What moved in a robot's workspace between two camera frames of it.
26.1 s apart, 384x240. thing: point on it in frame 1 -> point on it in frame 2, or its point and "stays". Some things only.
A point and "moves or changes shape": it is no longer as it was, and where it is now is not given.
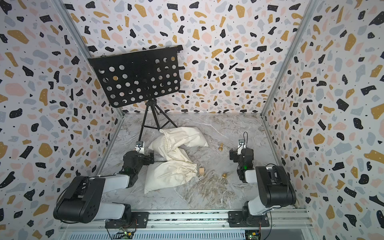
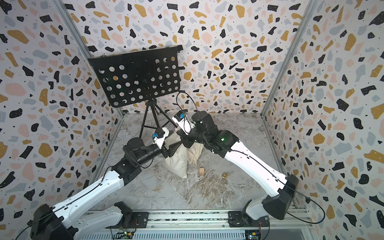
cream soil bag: x=168 y=141 moves or changes shape
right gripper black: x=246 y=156 -> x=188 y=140
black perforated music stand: x=130 y=77 stays
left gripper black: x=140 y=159 -> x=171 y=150
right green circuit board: x=252 y=234 stays
